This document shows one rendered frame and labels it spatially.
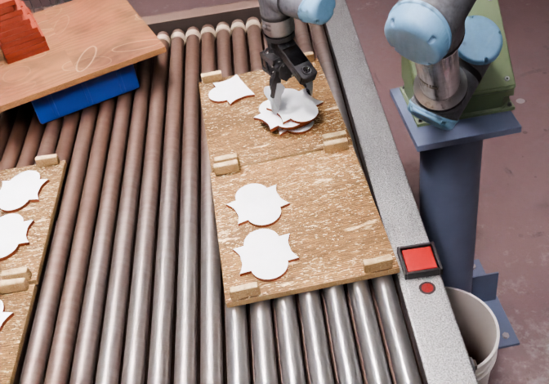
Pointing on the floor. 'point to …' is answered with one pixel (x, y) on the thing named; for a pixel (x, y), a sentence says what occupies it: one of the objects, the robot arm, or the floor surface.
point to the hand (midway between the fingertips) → (294, 104)
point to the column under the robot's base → (458, 199)
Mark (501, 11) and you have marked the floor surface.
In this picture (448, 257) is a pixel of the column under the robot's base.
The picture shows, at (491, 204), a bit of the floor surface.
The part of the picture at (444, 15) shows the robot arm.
